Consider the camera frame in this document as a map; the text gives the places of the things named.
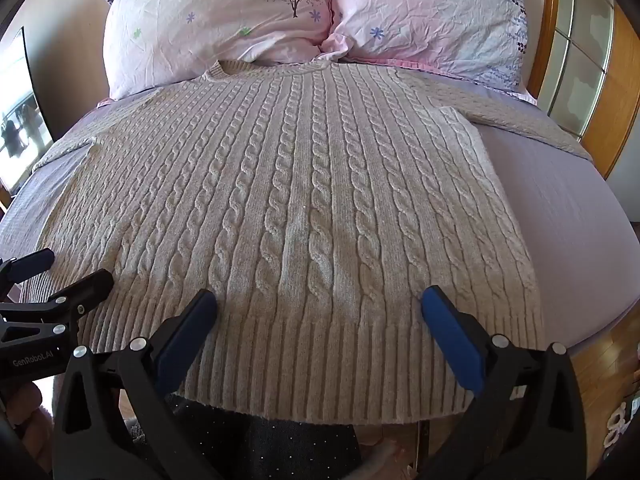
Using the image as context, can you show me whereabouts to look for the framed picture on wall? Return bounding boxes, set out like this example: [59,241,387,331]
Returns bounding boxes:
[0,26,55,197]

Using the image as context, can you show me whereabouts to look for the pink pillow with flower print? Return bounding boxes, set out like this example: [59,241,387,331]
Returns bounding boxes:
[320,0,539,107]

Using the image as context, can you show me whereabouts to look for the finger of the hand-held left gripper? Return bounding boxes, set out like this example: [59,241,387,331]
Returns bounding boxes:
[0,268,115,332]
[0,248,55,292]

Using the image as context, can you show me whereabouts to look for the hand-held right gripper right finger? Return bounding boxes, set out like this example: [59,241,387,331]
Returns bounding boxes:
[421,285,589,480]

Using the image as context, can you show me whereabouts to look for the wooden headboard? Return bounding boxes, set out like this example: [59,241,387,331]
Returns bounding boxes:
[527,0,561,98]

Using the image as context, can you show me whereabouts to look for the person's dark dotted pants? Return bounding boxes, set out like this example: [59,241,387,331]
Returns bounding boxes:
[167,394,362,480]

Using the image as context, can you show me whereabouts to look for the person's left hand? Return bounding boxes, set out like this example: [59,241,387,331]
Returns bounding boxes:
[14,382,54,463]

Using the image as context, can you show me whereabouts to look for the beige cable knit sweater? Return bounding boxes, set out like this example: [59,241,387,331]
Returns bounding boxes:
[20,59,594,424]

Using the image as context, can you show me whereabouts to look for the pink pillow with tree print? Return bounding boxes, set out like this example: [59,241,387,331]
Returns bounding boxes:
[101,0,336,102]

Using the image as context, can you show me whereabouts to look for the purple bed sheet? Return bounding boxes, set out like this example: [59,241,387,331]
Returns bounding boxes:
[0,80,640,361]

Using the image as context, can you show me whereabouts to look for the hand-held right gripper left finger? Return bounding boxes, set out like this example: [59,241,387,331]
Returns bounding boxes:
[52,288,219,480]

